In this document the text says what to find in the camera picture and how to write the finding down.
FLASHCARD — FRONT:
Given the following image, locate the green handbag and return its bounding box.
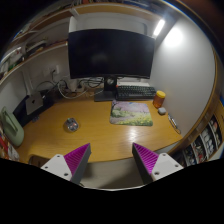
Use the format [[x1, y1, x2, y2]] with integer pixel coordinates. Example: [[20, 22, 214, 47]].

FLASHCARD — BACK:
[[0, 107, 24, 147]]

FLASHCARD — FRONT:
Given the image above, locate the black mechanical keyboard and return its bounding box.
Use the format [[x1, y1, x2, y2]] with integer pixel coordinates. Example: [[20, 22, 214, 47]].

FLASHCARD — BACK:
[[116, 85, 156, 100]]

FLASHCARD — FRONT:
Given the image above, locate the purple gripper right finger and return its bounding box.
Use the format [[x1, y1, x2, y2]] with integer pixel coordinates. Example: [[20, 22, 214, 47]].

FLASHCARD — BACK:
[[132, 143, 182, 184]]

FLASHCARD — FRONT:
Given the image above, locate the wooden side shelf unit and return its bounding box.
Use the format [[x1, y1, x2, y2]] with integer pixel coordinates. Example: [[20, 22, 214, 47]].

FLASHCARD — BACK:
[[172, 97, 224, 167]]

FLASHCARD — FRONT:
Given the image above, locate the wooden wall shelf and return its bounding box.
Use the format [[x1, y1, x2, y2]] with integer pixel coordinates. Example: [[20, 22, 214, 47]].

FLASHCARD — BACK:
[[0, 0, 161, 85]]

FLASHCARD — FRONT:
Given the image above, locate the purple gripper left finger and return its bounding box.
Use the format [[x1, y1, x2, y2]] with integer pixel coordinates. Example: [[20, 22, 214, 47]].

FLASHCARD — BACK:
[[42, 144, 91, 185]]

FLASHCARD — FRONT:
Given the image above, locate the white led light bar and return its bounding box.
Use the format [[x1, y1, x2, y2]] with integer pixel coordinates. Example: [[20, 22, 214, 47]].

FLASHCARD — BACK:
[[153, 19, 165, 37]]

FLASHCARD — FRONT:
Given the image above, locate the black computer monitor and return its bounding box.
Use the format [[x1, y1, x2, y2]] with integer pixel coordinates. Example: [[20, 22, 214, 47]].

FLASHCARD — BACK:
[[68, 29, 155, 102]]

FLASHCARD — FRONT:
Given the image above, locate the small grey earbuds case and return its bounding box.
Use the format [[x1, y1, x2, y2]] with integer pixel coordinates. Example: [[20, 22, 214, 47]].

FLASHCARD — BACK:
[[158, 107, 166, 115]]

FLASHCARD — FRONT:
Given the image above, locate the silver mini desktop computer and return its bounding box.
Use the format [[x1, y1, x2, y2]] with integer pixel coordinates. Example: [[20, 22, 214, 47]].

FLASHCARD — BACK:
[[26, 92, 43, 115]]

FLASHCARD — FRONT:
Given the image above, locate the orange pill bottle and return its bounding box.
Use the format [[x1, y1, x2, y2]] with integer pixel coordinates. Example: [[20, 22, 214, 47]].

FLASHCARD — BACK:
[[153, 90, 166, 108]]

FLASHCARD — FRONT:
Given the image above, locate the floral landscape mouse pad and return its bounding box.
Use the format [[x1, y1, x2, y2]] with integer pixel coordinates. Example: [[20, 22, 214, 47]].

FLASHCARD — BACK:
[[110, 100, 153, 126]]

